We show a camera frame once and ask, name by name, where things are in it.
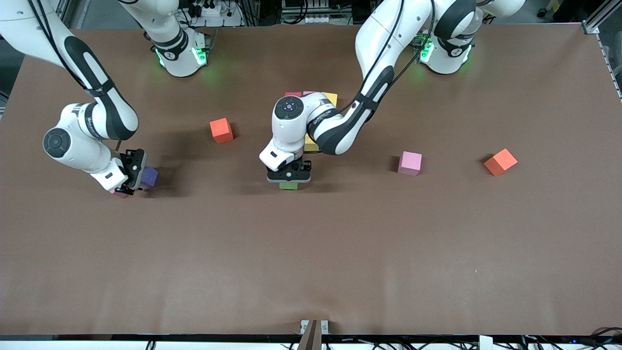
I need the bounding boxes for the orange foam cube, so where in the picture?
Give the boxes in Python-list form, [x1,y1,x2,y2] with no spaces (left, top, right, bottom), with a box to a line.
[209,118,235,144]
[484,148,518,177]

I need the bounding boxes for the metal equipment rack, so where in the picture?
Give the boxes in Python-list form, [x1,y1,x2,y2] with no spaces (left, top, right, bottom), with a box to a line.
[281,0,353,25]

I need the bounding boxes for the white table edge strip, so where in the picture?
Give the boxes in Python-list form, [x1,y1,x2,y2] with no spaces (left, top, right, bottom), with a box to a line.
[0,334,622,350]

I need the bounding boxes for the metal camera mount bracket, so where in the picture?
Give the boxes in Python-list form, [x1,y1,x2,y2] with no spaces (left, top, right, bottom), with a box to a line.
[300,319,329,350]

